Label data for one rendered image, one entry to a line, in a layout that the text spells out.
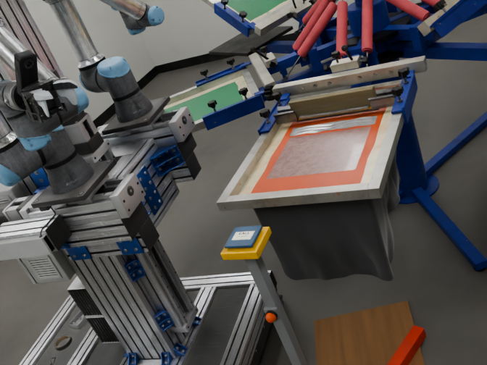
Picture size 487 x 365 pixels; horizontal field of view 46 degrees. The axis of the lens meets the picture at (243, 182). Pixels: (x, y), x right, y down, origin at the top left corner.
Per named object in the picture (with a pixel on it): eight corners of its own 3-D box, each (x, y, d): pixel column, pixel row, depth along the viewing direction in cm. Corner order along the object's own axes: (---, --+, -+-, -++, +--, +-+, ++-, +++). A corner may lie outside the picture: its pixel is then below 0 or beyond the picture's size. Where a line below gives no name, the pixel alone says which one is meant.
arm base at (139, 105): (111, 125, 227) (101, 103, 223) (128, 108, 239) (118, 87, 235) (143, 118, 221) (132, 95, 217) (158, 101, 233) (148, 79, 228)
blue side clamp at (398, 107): (407, 124, 210) (404, 107, 207) (394, 125, 213) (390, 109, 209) (417, 87, 233) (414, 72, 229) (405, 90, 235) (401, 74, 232)
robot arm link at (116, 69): (122, 98, 218) (106, 66, 212) (103, 98, 228) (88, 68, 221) (144, 84, 225) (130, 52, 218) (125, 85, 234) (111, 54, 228)
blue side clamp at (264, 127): (273, 143, 237) (267, 128, 234) (262, 144, 240) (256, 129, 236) (293, 108, 259) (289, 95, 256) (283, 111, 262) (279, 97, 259)
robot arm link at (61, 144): (82, 148, 186) (61, 111, 180) (48, 170, 179) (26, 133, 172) (64, 145, 194) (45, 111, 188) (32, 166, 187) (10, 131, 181)
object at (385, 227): (396, 277, 205) (367, 180, 186) (385, 277, 207) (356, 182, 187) (412, 201, 239) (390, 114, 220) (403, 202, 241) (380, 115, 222)
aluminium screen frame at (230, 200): (381, 198, 174) (378, 187, 173) (219, 211, 202) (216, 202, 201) (414, 85, 233) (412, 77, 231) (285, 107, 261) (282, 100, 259)
